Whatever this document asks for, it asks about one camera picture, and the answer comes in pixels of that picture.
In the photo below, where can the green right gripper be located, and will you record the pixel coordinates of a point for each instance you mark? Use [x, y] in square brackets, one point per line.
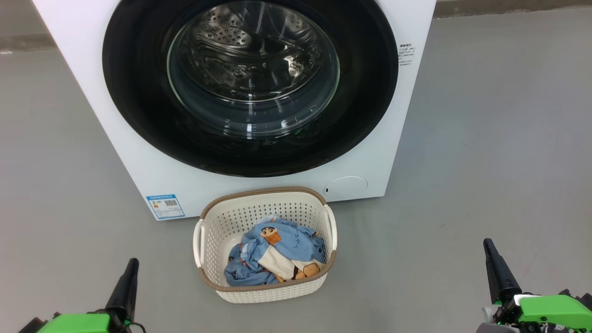
[550, 310]

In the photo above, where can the black round glass washer door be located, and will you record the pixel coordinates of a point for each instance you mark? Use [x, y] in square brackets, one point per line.
[138, 115]

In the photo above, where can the cream perforated laundry basket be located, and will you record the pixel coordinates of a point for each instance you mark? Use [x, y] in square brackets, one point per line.
[222, 222]

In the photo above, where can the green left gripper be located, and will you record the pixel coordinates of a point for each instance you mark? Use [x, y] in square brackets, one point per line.
[78, 323]

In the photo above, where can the round white filter cover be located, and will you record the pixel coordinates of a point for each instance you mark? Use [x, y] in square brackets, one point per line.
[346, 188]

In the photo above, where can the blue orange white garment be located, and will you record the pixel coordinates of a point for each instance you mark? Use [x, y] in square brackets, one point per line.
[277, 263]

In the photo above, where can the blue energy label sticker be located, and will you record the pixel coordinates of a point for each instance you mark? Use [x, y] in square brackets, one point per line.
[165, 206]

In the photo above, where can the blue cartoon print garment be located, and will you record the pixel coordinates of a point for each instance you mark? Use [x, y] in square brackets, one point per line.
[296, 243]

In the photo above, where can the stainless steel washing machine drum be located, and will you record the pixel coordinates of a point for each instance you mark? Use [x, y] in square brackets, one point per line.
[222, 37]

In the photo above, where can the white front-load washing machine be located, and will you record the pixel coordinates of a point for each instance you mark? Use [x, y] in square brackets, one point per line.
[92, 92]

